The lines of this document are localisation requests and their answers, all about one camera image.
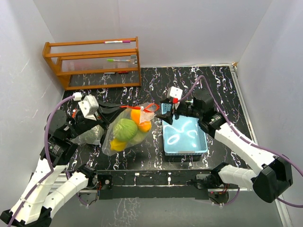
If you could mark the green capped marker pen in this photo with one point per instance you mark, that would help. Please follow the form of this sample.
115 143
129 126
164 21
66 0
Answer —
118 60

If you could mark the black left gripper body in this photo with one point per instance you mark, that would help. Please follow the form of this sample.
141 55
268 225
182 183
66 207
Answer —
87 122

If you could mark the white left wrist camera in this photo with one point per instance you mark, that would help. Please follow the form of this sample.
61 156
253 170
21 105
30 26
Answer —
88 105

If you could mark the pink white marker pen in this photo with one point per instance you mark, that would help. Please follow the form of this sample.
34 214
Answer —
117 42

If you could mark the wooden shelf rack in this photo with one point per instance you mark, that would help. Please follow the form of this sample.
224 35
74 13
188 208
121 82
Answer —
89 58

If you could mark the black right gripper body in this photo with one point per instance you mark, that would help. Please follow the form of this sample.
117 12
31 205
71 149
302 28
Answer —
187 109

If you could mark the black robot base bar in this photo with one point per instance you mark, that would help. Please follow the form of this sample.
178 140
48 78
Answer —
197 184

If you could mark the grey binder clip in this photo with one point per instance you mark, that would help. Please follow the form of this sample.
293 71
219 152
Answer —
133 59

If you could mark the yellow starfruit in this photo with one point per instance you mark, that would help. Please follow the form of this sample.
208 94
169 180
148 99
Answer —
116 145

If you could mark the clear orange-zip bag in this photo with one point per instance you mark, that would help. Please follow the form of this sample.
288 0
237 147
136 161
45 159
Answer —
88 137
149 108

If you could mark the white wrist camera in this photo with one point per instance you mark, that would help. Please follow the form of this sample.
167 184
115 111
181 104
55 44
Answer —
88 105
174 95

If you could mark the green cabbage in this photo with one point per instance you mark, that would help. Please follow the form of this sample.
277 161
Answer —
125 129
138 138

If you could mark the orange yellow mango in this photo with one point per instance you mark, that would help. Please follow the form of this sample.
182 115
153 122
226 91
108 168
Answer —
138 116

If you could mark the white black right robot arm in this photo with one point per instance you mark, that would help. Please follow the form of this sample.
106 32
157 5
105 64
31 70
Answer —
268 175

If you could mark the light blue plastic basket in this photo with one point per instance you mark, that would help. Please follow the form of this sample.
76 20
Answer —
183 137

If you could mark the netted green melon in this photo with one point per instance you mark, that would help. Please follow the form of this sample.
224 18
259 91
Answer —
91 136

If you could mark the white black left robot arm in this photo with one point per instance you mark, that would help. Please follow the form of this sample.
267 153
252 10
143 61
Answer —
71 117

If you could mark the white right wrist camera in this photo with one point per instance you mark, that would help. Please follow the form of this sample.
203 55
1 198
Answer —
174 95

